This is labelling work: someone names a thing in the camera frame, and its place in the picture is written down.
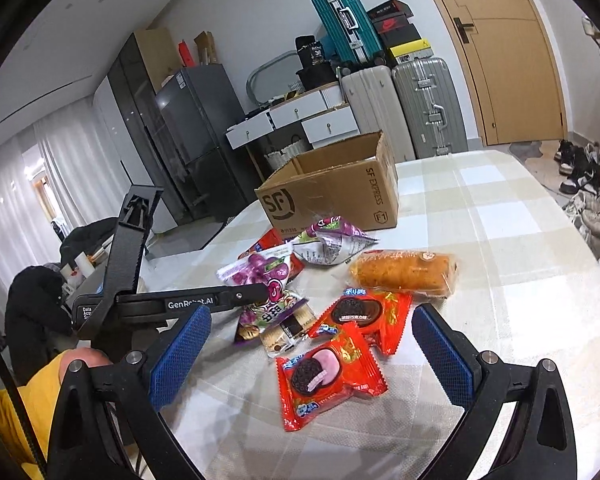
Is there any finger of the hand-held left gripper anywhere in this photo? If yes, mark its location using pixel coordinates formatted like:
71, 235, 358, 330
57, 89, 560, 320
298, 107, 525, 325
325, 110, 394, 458
116, 282, 277, 320

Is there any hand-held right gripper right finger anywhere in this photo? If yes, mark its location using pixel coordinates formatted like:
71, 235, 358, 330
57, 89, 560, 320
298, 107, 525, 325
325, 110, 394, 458
411, 304, 576, 480

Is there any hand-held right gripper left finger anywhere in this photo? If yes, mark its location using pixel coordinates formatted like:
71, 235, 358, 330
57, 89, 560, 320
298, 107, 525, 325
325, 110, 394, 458
45, 304, 213, 480

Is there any purple candy packet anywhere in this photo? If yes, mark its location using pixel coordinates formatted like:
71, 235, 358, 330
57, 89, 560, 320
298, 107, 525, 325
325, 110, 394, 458
234, 295, 301, 347

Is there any clear grape gummy packet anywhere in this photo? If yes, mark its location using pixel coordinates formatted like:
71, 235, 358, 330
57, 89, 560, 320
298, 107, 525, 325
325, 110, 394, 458
216, 252, 295, 297

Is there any red cookie packet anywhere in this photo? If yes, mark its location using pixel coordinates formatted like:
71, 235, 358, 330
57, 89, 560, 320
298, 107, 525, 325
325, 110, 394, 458
275, 327, 389, 433
307, 287, 413, 357

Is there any red chip bag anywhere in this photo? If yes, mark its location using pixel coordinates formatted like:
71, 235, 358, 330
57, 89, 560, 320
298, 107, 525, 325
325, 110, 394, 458
237, 228, 307, 281

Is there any clear biscuit packet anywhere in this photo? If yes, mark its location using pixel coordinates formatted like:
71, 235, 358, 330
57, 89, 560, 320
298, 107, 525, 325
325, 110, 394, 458
260, 300, 317, 359

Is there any bread roll packet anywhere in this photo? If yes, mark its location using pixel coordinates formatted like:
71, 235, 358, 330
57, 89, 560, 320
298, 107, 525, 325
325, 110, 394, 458
347, 249, 459, 302

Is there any purple white triangular snack bag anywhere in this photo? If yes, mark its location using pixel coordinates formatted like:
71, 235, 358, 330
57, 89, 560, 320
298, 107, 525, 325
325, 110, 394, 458
292, 215, 381, 269

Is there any brown cardboard box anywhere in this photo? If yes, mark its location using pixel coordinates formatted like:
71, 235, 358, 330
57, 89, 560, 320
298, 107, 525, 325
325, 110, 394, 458
254, 130, 401, 241

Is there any person's left forearm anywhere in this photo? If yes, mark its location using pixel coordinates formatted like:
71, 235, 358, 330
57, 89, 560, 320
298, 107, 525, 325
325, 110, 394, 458
0, 352, 73, 480

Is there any person's left hand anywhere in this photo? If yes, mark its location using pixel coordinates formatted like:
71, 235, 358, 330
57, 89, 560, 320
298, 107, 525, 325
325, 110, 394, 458
60, 347, 112, 371

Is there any black jacket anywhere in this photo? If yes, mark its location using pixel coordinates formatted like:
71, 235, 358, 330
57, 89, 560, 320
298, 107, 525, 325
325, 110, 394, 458
4, 264, 75, 377

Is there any white sheer curtain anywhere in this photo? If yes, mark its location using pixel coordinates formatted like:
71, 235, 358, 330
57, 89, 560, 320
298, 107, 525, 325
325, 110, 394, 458
0, 115, 98, 286

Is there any dark glass cabinet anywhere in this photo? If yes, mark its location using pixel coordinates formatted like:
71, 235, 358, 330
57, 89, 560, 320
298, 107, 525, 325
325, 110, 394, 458
107, 32, 193, 233

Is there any grey refrigerator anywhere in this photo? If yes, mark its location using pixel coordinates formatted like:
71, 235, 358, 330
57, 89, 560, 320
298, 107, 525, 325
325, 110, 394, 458
154, 65, 253, 223

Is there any tall brown cardboard carton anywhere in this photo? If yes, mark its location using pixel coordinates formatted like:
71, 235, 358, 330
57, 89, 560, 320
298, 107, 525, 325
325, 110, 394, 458
134, 27, 182, 92

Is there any white drawer chest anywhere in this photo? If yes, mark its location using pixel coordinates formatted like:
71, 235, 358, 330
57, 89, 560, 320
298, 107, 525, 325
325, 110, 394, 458
225, 81, 361, 152

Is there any pile of sneakers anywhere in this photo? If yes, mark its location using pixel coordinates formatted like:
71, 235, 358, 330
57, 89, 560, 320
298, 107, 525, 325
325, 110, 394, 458
554, 139, 600, 261

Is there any grey doormat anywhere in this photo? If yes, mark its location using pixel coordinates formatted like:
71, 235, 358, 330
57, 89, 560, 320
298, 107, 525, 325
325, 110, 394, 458
509, 139, 562, 162

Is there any silver suitcase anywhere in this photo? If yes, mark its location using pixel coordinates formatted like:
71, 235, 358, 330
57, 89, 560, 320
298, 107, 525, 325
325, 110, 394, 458
391, 57, 469, 159

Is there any beige suitcase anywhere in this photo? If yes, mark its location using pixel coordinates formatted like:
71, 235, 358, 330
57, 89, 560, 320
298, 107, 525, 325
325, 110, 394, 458
340, 66, 417, 163

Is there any black round hat box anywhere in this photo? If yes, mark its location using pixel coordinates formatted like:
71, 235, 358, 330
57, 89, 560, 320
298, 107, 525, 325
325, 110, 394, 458
294, 35, 342, 89

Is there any yellow black shoe box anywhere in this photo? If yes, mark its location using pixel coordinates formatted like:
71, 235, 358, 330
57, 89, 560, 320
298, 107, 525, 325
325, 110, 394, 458
385, 40, 433, 67

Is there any teal suitcase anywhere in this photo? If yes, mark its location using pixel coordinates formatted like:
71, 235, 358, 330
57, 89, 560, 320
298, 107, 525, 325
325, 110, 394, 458
309, 0, 382, 67

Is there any wooden door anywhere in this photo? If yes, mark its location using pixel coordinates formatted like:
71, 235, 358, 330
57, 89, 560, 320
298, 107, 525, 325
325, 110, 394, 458
411, 0, 567, 147

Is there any red black shoe box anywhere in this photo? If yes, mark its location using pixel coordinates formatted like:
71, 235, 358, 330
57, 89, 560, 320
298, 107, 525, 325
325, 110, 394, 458
370, 16, 423, 50

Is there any grey metal tube frame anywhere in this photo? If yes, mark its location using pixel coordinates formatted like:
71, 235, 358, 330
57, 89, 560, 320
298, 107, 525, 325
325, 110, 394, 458
246, 52, 301, 104

